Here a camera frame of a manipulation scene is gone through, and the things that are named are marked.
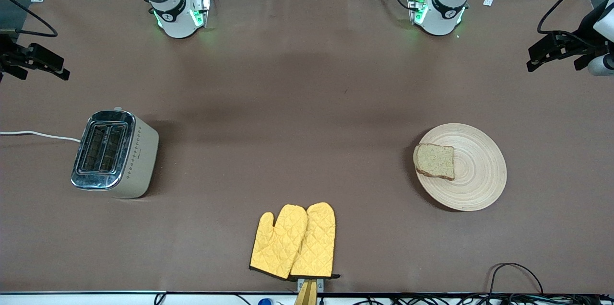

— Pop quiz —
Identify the round light wooden plate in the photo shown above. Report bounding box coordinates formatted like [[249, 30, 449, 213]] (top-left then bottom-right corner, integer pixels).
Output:
[[413, 123, 508, 212]]

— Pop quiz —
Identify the brown bread slice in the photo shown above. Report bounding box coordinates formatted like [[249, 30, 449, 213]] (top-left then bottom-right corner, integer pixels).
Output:
[[413, 143, 455, 181]]

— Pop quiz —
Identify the cream and chrome toaster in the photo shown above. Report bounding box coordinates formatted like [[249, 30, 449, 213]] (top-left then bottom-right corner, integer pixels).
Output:
[[71, 107, 160, 199]]

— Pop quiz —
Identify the brown table cover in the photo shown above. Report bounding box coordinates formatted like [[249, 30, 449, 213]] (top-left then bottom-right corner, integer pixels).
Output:
[[0, 0, 614, 293]]

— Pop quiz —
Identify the yellow quilted oven mitt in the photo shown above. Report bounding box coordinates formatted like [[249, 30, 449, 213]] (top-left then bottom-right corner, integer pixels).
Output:
[[290, 202, 341, 280], [249, 204, 308, 281]]

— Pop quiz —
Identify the wooden stick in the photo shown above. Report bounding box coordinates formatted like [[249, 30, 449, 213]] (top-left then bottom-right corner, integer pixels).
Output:
[[294, 280, 318, 305]]

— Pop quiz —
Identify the white toaster power cable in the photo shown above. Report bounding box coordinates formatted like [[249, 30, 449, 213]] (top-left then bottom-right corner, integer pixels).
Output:
[[0, 130, 81, 143]]

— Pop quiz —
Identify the looped black cable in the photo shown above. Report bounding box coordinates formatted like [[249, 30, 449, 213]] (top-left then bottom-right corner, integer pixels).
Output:
[[488, 263, 545, 296]]

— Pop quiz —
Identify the grey metal bracket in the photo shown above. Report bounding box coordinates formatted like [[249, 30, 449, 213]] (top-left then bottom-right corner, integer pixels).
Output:
[[297, 278, 325, 292]]

